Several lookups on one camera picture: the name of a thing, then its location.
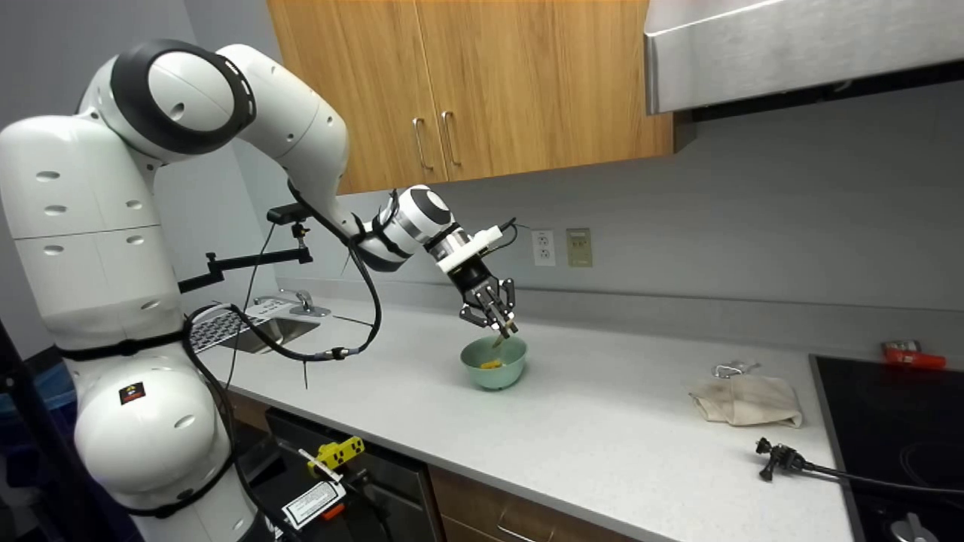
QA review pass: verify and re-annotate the brass upper cabinet handle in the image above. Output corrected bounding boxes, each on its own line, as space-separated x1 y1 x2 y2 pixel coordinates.
408 114 430 176
438 106 468 172

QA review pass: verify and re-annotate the steel sink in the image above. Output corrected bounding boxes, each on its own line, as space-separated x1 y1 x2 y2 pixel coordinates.
190 297 326 360

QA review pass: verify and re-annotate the wooden upper cabinet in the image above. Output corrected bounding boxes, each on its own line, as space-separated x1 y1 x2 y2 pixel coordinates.
264 0 700 195

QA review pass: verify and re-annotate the wooden cabinet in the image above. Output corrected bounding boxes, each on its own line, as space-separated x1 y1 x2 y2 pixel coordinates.
264 0 700 195
223 390 656 542

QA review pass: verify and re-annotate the black camera mount cable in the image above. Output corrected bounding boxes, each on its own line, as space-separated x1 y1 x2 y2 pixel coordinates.
801 462 964 500

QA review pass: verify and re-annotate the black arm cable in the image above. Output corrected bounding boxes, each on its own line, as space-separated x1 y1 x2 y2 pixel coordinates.
181 183 390 367

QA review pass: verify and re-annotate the black stove silver trim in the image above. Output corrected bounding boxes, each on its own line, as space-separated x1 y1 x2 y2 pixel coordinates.
809 352 964 542

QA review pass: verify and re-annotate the black articulated camera stand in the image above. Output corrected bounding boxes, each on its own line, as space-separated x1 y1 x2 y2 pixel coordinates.
177 203 316 294

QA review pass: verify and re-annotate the mint green bowl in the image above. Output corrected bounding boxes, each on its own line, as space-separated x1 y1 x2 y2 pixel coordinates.
458 334 530 395

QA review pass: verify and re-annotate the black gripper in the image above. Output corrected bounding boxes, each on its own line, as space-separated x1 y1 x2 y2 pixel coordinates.
447 256 524 341

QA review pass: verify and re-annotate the beige switch plate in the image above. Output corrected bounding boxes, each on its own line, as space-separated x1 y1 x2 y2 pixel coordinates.
564 226 597 270

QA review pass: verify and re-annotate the beige cloth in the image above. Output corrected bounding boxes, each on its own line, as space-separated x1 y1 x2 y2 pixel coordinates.
691 372 809 430

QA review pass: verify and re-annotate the steel range hood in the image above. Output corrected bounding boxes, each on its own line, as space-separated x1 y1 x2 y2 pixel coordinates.
643 0 964 126

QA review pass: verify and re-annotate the white wall outlet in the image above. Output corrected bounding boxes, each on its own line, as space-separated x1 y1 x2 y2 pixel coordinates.
530 230 557 268

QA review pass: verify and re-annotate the wooden lower cabinet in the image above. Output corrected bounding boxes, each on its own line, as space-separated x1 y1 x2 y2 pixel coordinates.
223 390 656 542

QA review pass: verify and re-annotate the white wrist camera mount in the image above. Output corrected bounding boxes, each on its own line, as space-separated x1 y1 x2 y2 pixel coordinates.
435 221 521 278

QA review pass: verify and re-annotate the red object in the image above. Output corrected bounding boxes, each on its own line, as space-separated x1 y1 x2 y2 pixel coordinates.
881 338 948 373

